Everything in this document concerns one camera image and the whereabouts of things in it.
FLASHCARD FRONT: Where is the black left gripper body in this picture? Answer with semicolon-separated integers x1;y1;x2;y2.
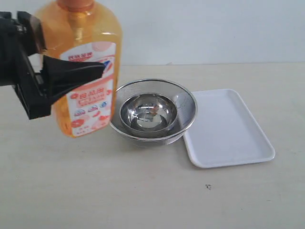
0;11;51;120

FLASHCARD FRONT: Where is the orange dish soap pump bottle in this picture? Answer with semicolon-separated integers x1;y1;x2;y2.
35;0;122;137

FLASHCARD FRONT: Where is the small stainless steel bowl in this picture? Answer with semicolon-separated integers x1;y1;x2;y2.
119;93;178;133

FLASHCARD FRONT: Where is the steel mesh strainer bowl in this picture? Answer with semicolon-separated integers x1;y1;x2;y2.
110;79;198;146

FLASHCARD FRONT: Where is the white rectangular plastic tray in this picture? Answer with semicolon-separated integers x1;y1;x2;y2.
183;89;275;168

